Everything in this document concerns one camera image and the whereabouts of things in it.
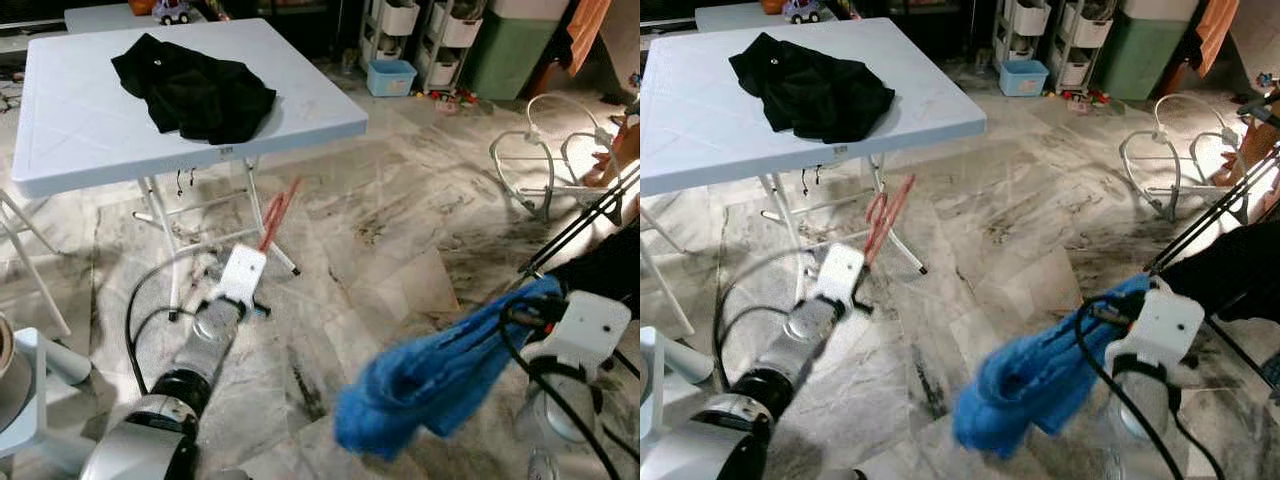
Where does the white folding table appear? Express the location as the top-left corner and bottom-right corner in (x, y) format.
(0, 18), (369, 336)
(640, 18), (986, 331)

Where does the orange cloth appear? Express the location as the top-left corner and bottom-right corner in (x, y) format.
(545, 0), (613, 96)
(1165, 0), (1241, 96)

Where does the white laundry basket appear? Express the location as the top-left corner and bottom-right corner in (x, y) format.
(0, 318), (33, 406)

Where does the black garment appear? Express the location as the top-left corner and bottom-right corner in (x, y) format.
(110, 33), (278, 144)
(728, 33), (896, 144)

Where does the pink-red plastic clothes hanger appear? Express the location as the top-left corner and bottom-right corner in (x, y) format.
(258, 178), (301, 253)
(865, 175), (916, 266)

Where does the blue shirt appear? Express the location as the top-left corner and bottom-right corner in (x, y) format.
(333, 275), (566, 461)
(952, 275), (1151, 461)

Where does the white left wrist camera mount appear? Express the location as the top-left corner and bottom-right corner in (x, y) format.
(815, 243), (866, 306)
(215, 245), (269, 309)

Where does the light blue plastic bin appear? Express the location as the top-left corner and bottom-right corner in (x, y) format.
(366, 58), (418, 98)
(998, 58), (1051, 98)

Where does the white plastic table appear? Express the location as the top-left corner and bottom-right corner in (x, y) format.
(695, 3), (841, 31)
(65, 3), (216, 33)

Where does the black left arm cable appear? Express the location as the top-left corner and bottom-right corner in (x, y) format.
(712, 245), (821, 391)
(125, 243), (226, 396)

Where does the black metal drying rack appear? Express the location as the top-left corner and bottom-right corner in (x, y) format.
(518, 165), (641, 281)
(1145, 90), (1280, 276)

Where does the green storage bin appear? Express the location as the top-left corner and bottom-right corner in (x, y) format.
(462, 0), (573, 101)
(1092, 0), (1201, 101)

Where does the white drawer cart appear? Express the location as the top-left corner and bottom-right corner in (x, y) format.
(1052, 0), (1121, 89)
(360, 0), (423, 71)
(420, 0), (491, 91)
(995, 0), (1053, 66)

